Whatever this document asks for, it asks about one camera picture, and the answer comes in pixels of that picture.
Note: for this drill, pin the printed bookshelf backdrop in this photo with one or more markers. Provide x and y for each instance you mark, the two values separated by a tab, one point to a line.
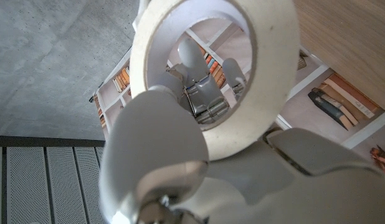
304	102

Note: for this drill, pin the cream masking tape roll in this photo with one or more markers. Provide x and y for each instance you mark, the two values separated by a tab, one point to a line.
273	62

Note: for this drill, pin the grey perforated panel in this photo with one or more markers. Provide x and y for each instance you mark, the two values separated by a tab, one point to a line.
40	186

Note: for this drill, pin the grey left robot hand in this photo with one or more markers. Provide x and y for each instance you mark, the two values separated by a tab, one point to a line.
273	186

